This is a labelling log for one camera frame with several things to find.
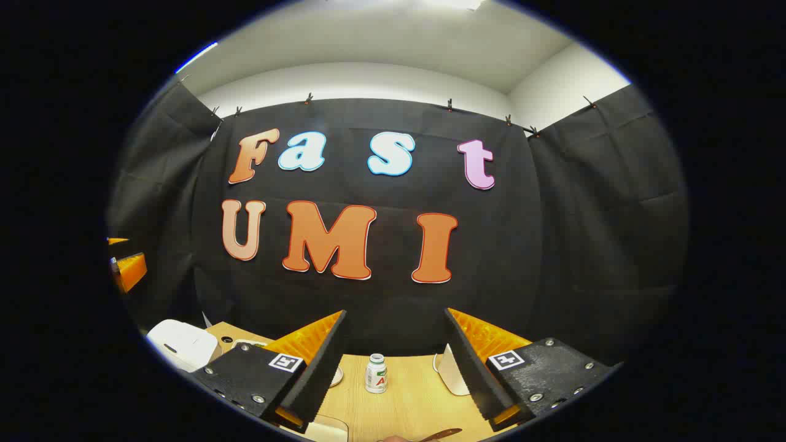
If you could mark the black backdrop cloth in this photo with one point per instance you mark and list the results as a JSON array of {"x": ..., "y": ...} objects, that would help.
[{"x": 552, "y": 245}]

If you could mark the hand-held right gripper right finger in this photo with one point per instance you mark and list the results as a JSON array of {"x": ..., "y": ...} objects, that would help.
[{"x": 473, "y": 374}]

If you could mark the white drink bottle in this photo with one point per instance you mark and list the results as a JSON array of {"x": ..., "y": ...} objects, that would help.
[{"x": 376, "y": 376}]

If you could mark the white rice cooker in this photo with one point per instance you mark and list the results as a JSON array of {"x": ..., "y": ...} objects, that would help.
[{"x": 181, "y": 344}]

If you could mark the brown wooden spoon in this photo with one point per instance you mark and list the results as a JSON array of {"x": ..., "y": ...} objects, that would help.
[{"x": 442, "y": 435}]

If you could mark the white round plate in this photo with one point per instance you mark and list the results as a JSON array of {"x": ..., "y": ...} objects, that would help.
[{"x": 337, "y": 376}]

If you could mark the ceiling light panel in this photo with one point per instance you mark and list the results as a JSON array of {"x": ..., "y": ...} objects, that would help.
[{"x": 196, "y": 56}]

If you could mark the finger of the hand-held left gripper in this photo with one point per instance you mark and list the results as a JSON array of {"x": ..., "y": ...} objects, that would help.
[
  {"x": 130, "y": 271},
  {"x": 118, "y": 240}
]

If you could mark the white toaster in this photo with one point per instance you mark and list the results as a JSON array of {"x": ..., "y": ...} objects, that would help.
[{"x": 453, "y": 371}]

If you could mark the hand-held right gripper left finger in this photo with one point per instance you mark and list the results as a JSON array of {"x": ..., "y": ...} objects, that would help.
[{"x": 319, "y": 374}]

